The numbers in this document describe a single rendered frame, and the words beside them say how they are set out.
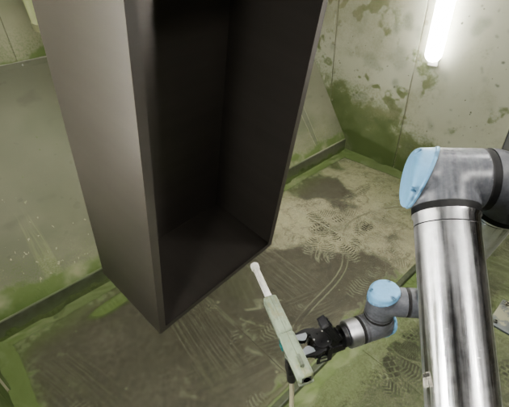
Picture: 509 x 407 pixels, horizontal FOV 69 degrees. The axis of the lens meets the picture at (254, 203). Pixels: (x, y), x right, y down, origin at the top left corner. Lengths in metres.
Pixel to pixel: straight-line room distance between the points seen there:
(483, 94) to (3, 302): 2.80
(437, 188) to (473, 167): 0.07
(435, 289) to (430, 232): 0.10
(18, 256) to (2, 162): 0.45
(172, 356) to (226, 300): 0.38
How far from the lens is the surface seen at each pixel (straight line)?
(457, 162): 0.75
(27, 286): 2.13
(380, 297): 1.20
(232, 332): 1.88
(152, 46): 1.19
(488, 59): 2.63
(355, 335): 1.27
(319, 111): 3.12
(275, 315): 1.24
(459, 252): 0.70
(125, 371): 1.87
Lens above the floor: 1.57
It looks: 36 degrees down
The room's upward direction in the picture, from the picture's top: 2 degrees counter-clockwise
